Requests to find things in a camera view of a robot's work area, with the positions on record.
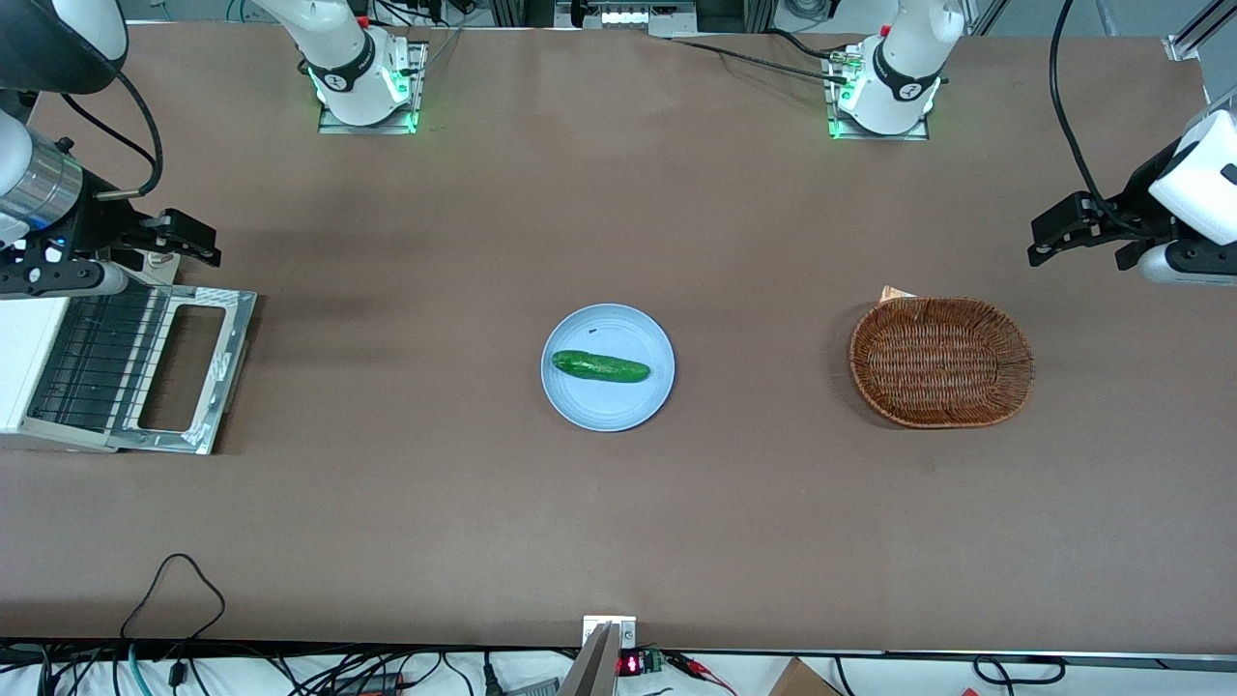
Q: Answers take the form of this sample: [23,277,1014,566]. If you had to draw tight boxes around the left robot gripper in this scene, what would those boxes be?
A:
[1027,140,1186,273]

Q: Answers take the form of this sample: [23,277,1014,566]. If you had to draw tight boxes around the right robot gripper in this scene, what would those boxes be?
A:
[39,179,222,269]

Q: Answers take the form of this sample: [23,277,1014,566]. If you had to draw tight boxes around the oven door with glass window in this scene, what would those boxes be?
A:
[108,285,259,455]

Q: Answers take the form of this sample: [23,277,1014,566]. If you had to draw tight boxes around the white toaster oven body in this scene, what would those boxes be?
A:
[0,246,182,452]

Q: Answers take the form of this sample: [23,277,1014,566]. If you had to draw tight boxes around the brown oval wicker basket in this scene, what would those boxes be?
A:
[849,297,1036,429]

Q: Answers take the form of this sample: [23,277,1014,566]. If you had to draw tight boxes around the green cucumber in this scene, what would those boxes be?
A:
[552,350,651,385]

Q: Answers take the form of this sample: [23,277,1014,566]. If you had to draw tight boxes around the light blue round plate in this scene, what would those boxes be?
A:
[540,304,676,433]

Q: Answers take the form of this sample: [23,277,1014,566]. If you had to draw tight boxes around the black power adapter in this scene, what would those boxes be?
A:
[333,672,407,696]

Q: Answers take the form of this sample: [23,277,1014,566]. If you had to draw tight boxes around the silver equipment rack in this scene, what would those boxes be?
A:
[554,0,699,40]

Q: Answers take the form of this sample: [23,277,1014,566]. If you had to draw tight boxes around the brown cardboard box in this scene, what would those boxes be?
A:
[768,657,842,696]

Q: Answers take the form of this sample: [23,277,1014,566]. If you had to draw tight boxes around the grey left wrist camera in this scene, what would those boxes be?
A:
[1138,242,1237,287]

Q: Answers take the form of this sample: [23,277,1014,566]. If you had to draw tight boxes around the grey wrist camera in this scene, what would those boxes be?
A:
[0,259,129,299]
[1138,242,1237,287]

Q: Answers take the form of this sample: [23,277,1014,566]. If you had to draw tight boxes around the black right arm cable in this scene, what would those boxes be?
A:
[58,68,165,201]

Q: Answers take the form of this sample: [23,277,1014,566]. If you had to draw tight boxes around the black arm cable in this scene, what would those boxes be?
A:
[58,68,165,201]
[1049,0,1122,233]

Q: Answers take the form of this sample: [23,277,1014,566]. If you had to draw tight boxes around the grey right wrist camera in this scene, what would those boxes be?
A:
[0,259,129,299]

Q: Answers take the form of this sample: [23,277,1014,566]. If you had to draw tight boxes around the metal wire oven rack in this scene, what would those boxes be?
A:
[29,290,173,433]

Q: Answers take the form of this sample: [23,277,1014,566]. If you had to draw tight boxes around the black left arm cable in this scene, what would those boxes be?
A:
[1049,0,1122,233]

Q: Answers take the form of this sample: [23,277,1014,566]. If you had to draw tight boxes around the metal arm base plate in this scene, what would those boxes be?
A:
[317,41,428,136]
[823,43,934,143]

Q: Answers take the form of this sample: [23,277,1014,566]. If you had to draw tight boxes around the aluminium frame rail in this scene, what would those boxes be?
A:
[1165,0,1237,61]

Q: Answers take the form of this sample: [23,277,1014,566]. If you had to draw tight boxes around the black looped cable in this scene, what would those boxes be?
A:
[121,553,226,644]

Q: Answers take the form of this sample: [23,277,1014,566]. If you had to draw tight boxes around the short black table cable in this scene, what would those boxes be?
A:
[763,27,851,61]

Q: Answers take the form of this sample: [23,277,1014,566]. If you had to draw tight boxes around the long black table cable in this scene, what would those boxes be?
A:
[670,37,853,86]

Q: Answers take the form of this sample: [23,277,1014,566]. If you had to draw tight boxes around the black flat loop cable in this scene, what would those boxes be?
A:
[971,655,1066,685]

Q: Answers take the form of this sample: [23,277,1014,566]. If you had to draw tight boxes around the red test lead wires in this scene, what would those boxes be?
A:
[667,652,740,696]

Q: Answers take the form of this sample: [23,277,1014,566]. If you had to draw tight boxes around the silver camera mount bracket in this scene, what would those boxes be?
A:
[583,616,638,651]

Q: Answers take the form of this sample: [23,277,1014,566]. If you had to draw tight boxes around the grey aluminium mount bar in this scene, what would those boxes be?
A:
[559,623,621,696]

